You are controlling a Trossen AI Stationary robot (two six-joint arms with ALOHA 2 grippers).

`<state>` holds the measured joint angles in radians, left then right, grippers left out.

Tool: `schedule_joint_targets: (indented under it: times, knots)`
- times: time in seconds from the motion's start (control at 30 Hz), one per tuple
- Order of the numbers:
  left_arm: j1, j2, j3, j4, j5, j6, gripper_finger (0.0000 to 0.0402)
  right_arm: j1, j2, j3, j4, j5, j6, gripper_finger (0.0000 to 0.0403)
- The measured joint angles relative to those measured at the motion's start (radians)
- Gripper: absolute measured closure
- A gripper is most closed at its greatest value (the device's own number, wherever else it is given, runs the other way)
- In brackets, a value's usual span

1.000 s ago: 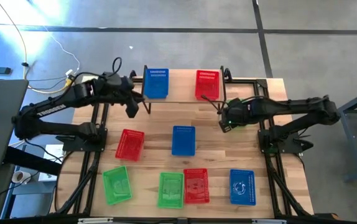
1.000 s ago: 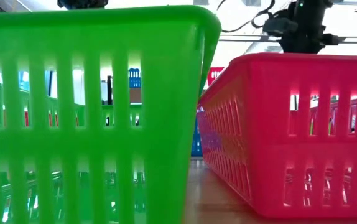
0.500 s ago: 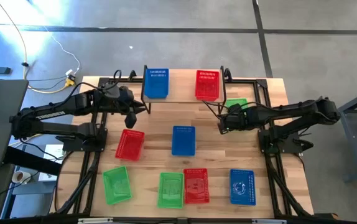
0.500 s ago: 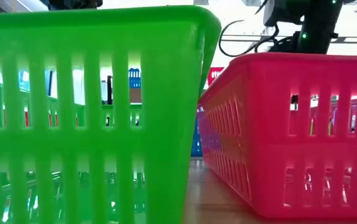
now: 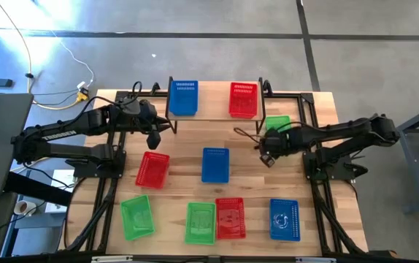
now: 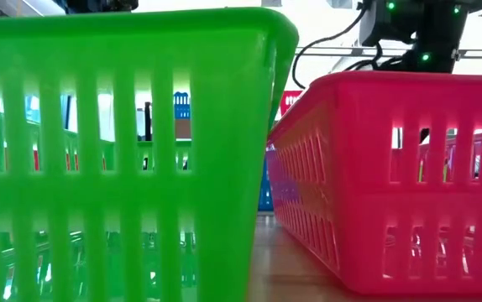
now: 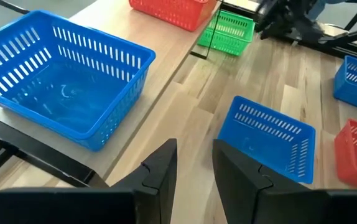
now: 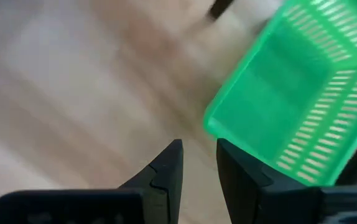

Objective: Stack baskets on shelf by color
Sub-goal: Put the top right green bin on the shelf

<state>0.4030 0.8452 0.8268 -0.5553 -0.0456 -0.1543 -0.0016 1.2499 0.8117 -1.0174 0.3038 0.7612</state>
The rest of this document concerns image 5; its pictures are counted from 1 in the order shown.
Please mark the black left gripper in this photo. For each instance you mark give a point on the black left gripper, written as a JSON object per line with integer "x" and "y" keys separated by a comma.
{"x": 147, "y": 114}

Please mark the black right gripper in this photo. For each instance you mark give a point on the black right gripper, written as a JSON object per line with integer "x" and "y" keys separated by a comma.
{"x": 277, "y": 140}

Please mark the green plastic basket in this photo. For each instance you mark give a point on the green plastic basket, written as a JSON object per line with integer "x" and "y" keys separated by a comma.
{"x": 277, "y": 122}
{"x": 200, "y": 223}
{"x": 137, "y": 218}

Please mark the blue plastic basket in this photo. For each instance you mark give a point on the blue plastic basket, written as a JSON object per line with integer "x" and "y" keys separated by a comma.
{"x": 183, "y": 98}
{"x": 285, "y": 220}
{"x": 215, "y": 165}

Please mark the red plastic basket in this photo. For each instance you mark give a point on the red plastic basket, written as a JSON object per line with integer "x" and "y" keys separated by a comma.
{"x": 153, "y": 170}
{"x": 230, "y": 218}
{"x": 243, "y": 100}

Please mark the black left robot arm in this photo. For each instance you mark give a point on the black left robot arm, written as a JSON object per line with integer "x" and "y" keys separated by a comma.
{"x": 60, "y": 133}

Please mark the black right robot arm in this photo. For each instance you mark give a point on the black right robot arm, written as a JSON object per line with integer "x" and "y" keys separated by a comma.
{"x": 341, "y": 133}

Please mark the black clamp knob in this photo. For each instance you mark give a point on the black clamp knob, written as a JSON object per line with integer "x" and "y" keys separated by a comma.
{"x": 155, "y": 89}
{"x": 268, "y": 87}

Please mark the yellow power plug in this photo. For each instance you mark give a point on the yellow power plug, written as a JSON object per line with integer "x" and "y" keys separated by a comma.
{"x": 82, "y": 95}

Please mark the white box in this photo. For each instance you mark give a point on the white box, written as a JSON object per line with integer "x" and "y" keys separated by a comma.
{"x": 61, "y": 179}

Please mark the white paper cup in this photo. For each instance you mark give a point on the white paper cup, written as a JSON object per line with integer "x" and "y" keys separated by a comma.
{"x": 25, "y": 208}

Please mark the grey desk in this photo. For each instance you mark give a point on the grey desk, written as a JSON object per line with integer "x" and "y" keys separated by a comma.
{"x": 1, "y": 139}

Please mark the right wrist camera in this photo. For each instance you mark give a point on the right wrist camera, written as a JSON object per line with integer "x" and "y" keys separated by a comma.
{"x": 268, "y": 160}

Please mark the black aluminium rig frame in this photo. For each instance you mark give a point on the black aluminium rig frame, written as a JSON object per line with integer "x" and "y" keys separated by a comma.
{"x": 290, "y": 95}

